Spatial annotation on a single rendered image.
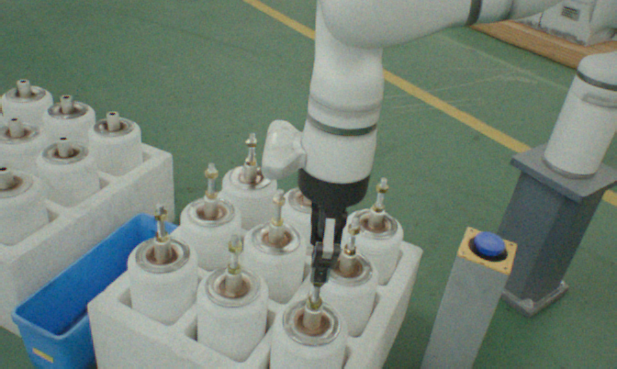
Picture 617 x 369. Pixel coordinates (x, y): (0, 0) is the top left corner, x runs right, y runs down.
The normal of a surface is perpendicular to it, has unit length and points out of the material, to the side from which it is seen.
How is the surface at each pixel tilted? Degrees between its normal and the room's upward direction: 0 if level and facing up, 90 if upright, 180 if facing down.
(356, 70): 12
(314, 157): 90
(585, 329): 0
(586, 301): 0
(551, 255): 90
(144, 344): 90
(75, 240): 90
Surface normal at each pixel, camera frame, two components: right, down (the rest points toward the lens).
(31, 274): 0.89, 0.31
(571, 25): -0.81, 0.25
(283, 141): 0.20, -0.82
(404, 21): 0.35, 0.59
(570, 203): -0.15, 0.52
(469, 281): -0.44, 0.44
